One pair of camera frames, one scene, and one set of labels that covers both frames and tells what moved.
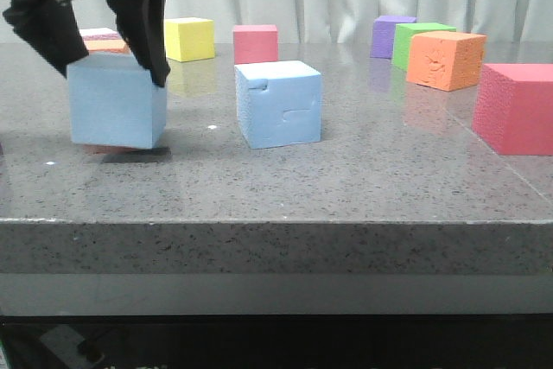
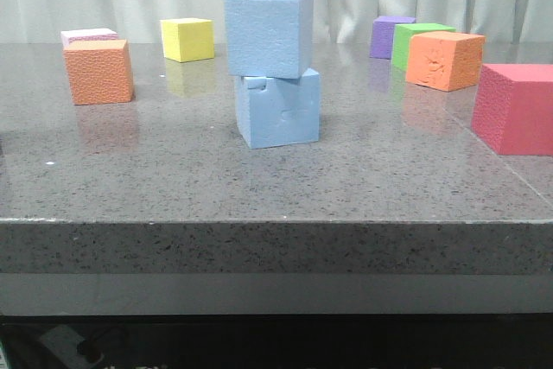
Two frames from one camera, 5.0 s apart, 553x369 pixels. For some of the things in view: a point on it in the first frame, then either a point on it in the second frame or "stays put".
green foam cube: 403,39 stays put
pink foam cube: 98,34 stays put
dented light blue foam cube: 278,103 stays put
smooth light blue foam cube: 112,102 -> 270,35
